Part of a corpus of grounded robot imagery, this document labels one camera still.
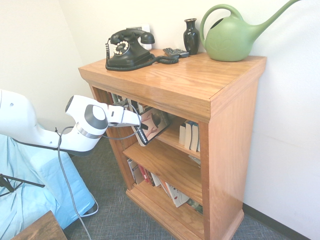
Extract black tripod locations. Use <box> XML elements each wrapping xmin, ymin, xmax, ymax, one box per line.
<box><xmin>0</xmin><ymin>173</ymin><xmax>46</xmax><ymax>199</ymax></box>

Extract green plastic watering can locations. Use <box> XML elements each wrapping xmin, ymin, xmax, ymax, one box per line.
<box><xmin>199</xmin><ymin>0</ymin><xmax>305</xmax><ymax>63</ymax></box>

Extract wooden bookshelf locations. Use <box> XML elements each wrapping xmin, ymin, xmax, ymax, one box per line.
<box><xmin>77</xmin><ymin>48</ymin><xmax>268</xmax><ymax>240</ymax></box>

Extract cream pages paperback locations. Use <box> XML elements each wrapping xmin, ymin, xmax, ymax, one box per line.
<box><xmin>191</xmin><ymin>121</ymin><xmax>201</xmax><ymax>153</ymax></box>

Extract blue black paperback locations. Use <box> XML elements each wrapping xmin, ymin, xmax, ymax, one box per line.
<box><xmin>184</xmin><ymin>120</ymin><xmax>194</xmax><ymax>151</ymax></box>

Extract black remote control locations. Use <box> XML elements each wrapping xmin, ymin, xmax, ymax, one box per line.
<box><xmin>162</xmin><ymin>47</ymin><xmax>190</xmax><ymax>60</ymax></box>

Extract thick white barcode book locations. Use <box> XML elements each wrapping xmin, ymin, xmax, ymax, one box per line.
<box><xmin>136</xmin><ymin>101</ymin><xmax>151</xmax><ymax>114</ymax></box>

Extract beige grey cover book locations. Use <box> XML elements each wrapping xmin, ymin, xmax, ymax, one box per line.
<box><xmin>126</xmin><ymin>157</ymin><xmax>146</xmax><ymax>186</ymax></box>

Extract wooden table corner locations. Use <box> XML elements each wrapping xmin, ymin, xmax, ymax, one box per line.
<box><xmin>9</xmin><ymin>209</ymin><xmax>69</xmax><ymax>240</ymax></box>

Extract white square alarm clock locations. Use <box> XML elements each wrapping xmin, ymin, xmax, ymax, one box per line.
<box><xmin>125</xmin><ymin>22</ymin><xmax>152</xmax><ymax>51</ymax></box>

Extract dark green book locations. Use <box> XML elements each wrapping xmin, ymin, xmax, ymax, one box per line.
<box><xmin>110</xmin><ymin>92</ymin><xmax>124</xmax><ymax>105</ymax></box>

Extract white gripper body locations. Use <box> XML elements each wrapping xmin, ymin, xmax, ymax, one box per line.
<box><xmin>106</xmin><ymin>104</ymin><xmax>143</xmax><ymax>129</ymax></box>

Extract black spine paperback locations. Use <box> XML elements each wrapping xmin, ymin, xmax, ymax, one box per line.
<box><xmin>178</xmin><ymin>122</ymin><xmax>187</xmax><ymax>149</ymax></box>

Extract black glossy vase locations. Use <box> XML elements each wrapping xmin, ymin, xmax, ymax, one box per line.
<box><xmin>183</xmin><ymin>17</ymin><xmax>201</xmax><ymax>56</ymax></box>

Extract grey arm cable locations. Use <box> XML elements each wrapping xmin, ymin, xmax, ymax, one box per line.
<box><xmin>54</xmin><ymin>99</ymin><xmax>143</xmax><ymax>240</ymax></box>

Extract dark red book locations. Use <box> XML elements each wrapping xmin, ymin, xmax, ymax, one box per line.
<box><xmin>145</xmin><ymin>169</ymin><xmax>156</xmax><ymax>187</ymax></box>

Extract camouflage cover book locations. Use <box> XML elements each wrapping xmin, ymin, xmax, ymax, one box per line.
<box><xmin>185</xmin><ymin>197</ymin><xmax>204</xmax><ymax>216</ymax></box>

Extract Kundera paperback book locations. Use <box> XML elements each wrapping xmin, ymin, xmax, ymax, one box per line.
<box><xmin>130</xmin><ymin>107</ymin><xmax>173</xmax><ymax>148</ymax></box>

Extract plain white cover book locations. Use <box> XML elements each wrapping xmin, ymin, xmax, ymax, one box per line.
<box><xmin>150</xmin><ymin>172</ymin><xmax>162</xmax><ymax>188</ymax></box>

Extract black rotary telephone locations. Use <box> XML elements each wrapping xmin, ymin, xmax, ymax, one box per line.
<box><xmin>104</xmin><ymin>27</ymin><xmax>180</xmax><ymax>73</ymax></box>

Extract light blue sheet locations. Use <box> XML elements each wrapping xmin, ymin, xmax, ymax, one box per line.
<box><xmin>0</xmin><ymin>121</ymin><xmax>100</xmax><ymax>240</ymax></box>

